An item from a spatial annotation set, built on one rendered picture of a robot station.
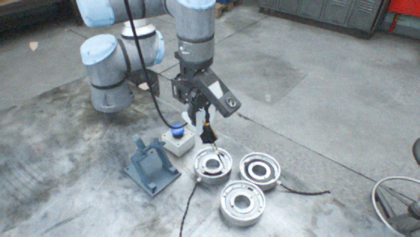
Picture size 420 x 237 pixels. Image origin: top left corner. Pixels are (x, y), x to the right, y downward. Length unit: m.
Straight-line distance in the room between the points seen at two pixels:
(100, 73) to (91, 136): 0.20
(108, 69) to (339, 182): 1.51
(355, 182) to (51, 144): 1.67
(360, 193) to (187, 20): 1.61
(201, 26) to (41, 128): 0.69
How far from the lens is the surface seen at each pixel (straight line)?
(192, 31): 0.51
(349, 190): 1.89
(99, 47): 0.91
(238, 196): 0.68
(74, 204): 0.77
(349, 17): 3.87
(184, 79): 0.60
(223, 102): 0.55
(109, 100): 0.99
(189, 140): 0.78
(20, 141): 1.01
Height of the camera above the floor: 1.39
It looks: 40 degrees down
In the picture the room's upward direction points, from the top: straight up
